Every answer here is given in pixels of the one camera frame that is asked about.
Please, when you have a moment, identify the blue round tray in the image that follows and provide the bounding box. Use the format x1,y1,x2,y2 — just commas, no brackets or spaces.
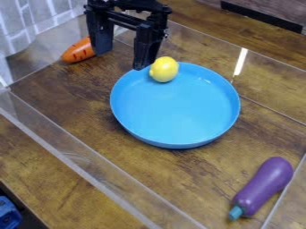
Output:
109,63,240,149

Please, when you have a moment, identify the clear acrylic enclosure wall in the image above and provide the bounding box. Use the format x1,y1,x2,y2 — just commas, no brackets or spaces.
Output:
0,1,306,229

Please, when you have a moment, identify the purple toy eggplant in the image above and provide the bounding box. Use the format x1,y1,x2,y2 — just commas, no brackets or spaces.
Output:
228,157,293,221

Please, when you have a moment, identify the orange toy carrot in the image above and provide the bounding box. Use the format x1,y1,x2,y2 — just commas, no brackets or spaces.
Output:
61,37,96,64

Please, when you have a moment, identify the blue object at corner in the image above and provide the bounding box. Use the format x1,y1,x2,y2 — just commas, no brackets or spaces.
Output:
0,196,22,229

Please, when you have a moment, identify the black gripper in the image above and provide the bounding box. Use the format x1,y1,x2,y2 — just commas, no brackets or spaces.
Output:
84,0,172,71

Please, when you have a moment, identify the yellow toy lemon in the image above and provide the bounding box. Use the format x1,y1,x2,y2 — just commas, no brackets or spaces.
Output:
149,56,179,82

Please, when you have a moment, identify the white patterned curtain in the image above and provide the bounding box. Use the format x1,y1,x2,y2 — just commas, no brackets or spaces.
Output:
0,0,85,57

